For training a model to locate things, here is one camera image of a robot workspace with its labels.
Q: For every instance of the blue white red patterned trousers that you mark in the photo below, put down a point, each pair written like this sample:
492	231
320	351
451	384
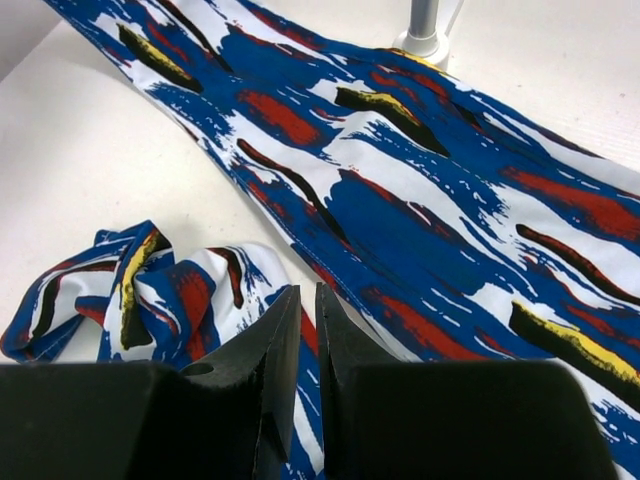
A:
449	226

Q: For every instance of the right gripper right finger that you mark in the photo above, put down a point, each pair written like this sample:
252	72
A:
385	418

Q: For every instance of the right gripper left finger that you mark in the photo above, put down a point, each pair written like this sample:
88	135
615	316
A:
227	416

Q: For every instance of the white garment rack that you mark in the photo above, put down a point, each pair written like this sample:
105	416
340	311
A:
427	35

